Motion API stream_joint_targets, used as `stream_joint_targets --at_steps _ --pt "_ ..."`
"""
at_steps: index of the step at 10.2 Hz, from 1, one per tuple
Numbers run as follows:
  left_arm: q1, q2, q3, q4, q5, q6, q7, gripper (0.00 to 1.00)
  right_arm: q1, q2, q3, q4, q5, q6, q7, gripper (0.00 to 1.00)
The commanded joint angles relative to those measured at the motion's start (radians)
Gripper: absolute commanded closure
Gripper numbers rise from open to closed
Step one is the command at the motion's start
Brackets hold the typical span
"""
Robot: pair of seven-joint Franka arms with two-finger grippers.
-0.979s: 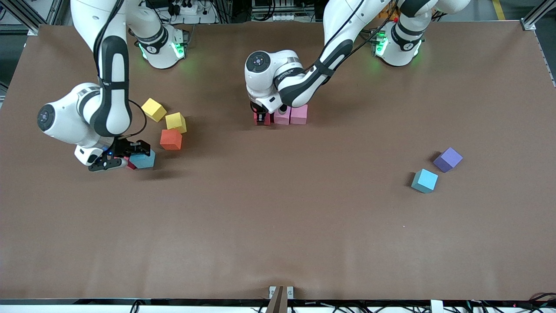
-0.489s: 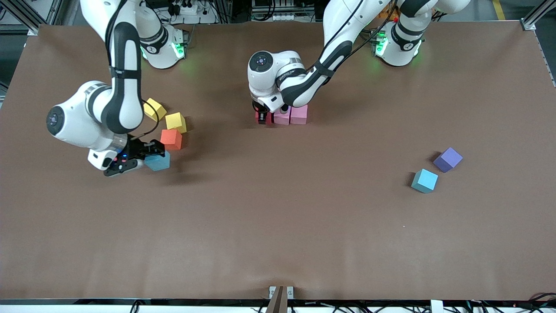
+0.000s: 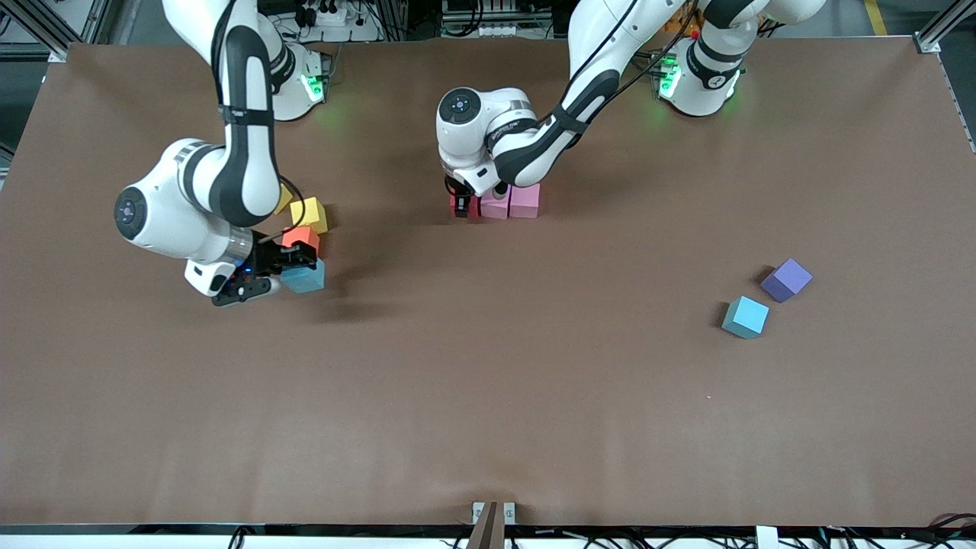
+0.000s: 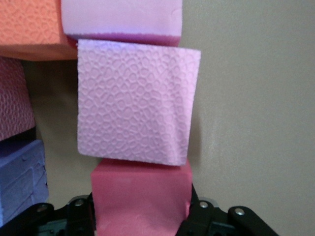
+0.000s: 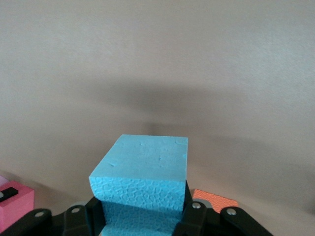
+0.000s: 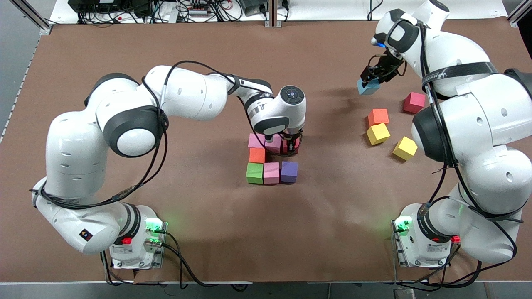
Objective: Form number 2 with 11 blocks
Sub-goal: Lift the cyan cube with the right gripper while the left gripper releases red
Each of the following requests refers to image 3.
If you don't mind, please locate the aluminium frame post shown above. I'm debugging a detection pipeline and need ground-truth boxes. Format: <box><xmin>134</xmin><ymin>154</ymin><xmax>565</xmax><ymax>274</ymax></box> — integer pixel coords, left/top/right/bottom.
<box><xmin>0</xmin><ymin>0</ymin><xmax>71</xmax><ymax>63</ymax></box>
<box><xmin>913</xmin><ymin>0</ymin><xmax>976</xmax><ymax>56</ymax></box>

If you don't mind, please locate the light blue foam cube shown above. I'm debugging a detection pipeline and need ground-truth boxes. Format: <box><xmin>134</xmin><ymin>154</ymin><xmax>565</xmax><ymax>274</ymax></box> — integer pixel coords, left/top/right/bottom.
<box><xmin>721</xmin><ymin>296</ymin><xmax>770</xmax><ymax>340</ymax></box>
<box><xmin>281</xmin><ymin>258</ymin><xmax>326</xmax><ymax>294</ymax></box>

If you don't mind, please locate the purple foam cube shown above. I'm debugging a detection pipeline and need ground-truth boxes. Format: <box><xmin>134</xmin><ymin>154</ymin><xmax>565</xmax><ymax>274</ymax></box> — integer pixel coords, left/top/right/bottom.
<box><xmin>760</xmin><ymin>258</ymin><xmax>814</xmax><ymax>303</ymax></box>

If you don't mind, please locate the orange foam cube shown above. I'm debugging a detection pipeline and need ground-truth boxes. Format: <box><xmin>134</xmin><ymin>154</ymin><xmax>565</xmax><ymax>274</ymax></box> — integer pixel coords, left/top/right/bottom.
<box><xmin>282</xmin><ymin>226</ymin><xmax>321</xmax><ymax>256</ymax></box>

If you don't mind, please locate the metal bracket with wedge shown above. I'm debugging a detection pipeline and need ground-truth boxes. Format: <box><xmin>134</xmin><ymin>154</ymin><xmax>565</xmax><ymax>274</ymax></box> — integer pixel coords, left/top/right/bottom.
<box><xmin>471</xmin><ymin>501</ymin><xmax>517</xmax><ymax>549</ymax></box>

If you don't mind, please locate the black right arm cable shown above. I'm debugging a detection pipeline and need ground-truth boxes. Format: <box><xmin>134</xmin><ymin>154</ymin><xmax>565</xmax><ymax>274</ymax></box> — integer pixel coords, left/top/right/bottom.
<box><xmin>259</xmin><ymin>175</ymin><xmax>306</xmax><ymax>245</ymax></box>

